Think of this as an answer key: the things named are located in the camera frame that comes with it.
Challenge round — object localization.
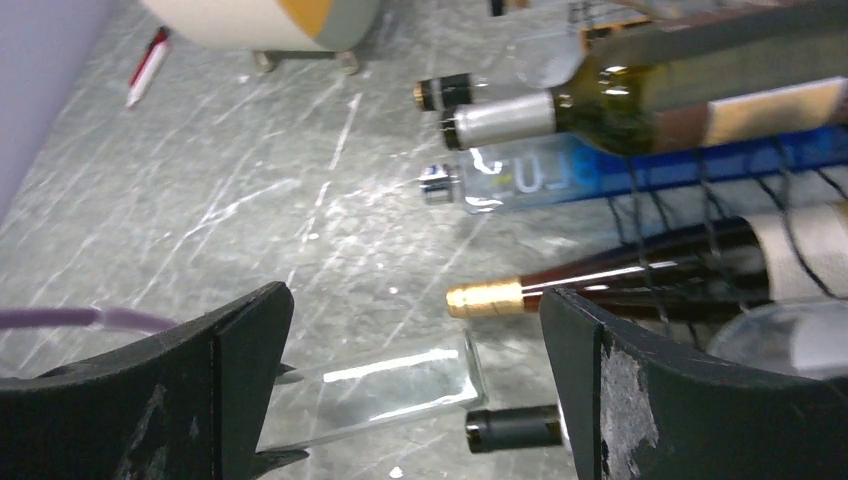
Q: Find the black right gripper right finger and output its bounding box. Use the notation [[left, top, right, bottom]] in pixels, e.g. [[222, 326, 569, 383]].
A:
[[539, 289, 847, 479]]

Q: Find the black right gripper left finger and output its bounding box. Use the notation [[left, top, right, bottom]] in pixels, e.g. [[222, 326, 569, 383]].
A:
[[1, 281, 307, 479]]

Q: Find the clear tall glass bottle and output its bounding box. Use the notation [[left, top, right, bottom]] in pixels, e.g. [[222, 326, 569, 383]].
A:
[[259, 329, 487, 450]]

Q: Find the dark green silver-capped wine bottle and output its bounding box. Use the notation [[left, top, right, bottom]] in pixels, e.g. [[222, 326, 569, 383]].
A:
[[440, 1, 847, 156]]

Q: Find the dark wine bottle black cap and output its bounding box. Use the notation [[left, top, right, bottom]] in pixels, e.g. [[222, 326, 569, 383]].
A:
[[464, 405, 568, 454]]

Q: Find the large clear round bottle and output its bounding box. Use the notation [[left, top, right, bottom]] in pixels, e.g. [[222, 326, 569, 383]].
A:
[[707, 299, 847, 380]]

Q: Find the red wine bottle gold foil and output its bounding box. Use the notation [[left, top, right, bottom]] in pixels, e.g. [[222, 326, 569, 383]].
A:
[[446, 201, 847, 322]]

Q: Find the blue clear vodka bottle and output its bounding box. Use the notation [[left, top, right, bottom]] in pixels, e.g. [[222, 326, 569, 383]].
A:
[[419, 127, 847, 214]]

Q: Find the clear bottle with black cap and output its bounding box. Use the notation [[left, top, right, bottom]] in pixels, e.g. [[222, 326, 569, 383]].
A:
[[413, 27, 591, 111]]

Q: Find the red white box cutter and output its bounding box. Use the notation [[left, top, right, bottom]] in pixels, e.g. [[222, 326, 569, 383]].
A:
[[125, 26, 171, 109]]

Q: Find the white cylindrical drum appliance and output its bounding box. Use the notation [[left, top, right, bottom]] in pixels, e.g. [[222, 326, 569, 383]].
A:
[[143, 0, 381, 75]]

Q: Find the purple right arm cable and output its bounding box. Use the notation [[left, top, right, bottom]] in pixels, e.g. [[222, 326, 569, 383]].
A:
[[0, 305, 180, 336]]

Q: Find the black wire wine rack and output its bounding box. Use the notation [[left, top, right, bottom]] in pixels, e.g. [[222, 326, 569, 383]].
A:
[[569, 0, 848, 333]]

